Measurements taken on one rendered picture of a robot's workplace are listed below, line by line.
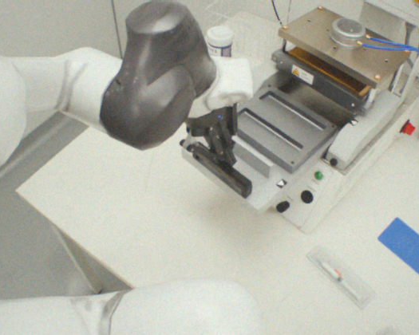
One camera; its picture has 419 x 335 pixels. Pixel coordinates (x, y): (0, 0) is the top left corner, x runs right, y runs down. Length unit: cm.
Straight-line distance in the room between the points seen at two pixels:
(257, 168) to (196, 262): 28
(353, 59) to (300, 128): 20
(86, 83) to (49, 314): 29
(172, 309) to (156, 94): 24
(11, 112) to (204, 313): 22
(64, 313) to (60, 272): 156
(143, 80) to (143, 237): 61
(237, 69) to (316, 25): 47
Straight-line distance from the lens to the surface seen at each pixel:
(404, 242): 111
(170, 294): 37
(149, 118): 46
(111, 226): 104
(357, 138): 92
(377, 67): 94
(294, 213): 102
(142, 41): 47
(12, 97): 33
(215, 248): 99
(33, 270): 194
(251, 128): 89
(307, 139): 88
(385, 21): 112
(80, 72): 52
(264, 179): 83
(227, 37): 135
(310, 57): 100
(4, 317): 31
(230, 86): 57
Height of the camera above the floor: 163
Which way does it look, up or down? 51 degrees down
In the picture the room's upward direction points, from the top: straight up
